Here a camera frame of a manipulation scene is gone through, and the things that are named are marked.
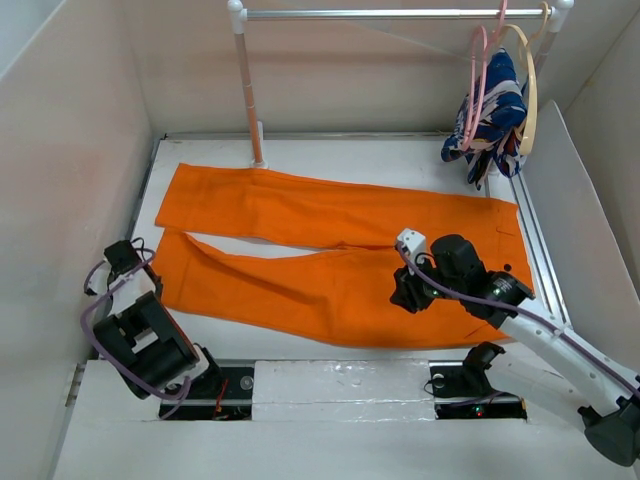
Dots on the blue patterned garment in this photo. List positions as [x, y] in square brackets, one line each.
[495, 143]

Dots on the orange trousers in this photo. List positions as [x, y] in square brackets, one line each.
[316, 258]

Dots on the beige hanger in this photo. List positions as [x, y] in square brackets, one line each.
[527, 130]

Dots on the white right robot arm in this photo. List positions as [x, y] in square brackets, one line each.
[580, 384]

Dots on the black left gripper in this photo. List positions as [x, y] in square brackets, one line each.
[159, 286]

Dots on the white foam board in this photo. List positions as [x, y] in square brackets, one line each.
[595, 285]

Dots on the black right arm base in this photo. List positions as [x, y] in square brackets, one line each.
[457, 398]

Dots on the pink hanger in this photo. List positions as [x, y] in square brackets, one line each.
[480, 45]

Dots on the white clothes rack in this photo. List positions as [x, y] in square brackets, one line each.
[365, 94]

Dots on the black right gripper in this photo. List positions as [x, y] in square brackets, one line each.
[406, 293]

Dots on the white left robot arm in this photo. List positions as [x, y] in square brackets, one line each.
[138, 335]

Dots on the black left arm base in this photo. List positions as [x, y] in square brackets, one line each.
[230, 399]

